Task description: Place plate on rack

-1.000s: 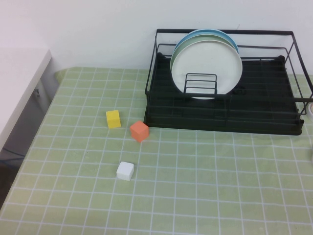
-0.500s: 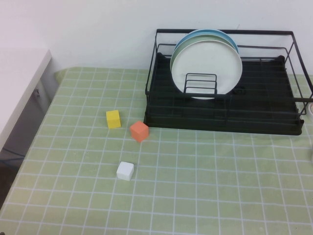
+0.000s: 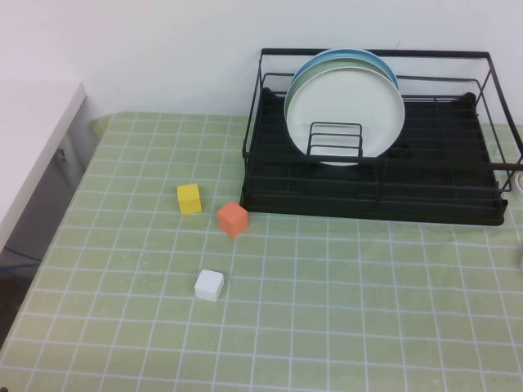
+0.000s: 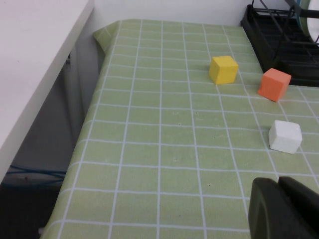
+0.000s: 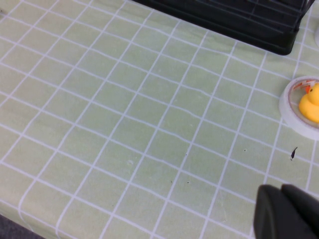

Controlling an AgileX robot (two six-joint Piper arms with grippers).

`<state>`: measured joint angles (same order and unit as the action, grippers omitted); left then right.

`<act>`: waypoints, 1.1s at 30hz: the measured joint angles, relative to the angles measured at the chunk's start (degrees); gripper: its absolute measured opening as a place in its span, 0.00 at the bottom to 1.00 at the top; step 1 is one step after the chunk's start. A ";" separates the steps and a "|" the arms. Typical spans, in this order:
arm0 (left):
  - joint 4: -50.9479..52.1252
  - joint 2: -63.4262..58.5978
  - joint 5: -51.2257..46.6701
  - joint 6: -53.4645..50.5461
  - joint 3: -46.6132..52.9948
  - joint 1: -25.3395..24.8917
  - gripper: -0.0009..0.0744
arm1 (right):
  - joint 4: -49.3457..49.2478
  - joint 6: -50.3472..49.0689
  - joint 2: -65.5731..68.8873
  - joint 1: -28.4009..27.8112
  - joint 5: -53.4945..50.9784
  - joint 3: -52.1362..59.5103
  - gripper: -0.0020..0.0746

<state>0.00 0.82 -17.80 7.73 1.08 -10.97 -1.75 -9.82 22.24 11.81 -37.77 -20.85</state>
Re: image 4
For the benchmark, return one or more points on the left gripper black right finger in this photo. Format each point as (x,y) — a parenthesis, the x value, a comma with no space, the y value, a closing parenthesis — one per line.
(306,214)

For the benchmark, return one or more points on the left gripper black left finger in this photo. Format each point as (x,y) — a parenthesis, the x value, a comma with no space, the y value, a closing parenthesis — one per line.
(266,211)

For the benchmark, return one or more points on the white plate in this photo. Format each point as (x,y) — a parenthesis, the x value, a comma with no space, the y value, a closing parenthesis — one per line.
(315,27)

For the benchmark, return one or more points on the blue plate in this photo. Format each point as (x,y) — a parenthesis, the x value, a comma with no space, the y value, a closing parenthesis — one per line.
(299,18)

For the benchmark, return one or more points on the light green plate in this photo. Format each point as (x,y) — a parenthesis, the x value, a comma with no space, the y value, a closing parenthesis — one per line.
(304,3)

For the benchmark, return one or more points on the white cube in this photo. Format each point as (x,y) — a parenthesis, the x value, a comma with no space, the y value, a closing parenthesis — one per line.
(285,137)

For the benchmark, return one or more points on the orange cube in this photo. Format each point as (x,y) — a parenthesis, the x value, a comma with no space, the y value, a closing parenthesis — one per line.
(272,85)

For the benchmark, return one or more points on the green checked tablecloth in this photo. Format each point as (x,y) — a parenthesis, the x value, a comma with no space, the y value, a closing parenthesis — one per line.
(149,149)

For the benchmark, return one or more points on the yellow cube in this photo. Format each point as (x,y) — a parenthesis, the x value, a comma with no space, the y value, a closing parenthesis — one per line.
(224,71)

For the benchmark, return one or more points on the white side table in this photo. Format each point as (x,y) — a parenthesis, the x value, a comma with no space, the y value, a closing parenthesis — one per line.
(30,62)

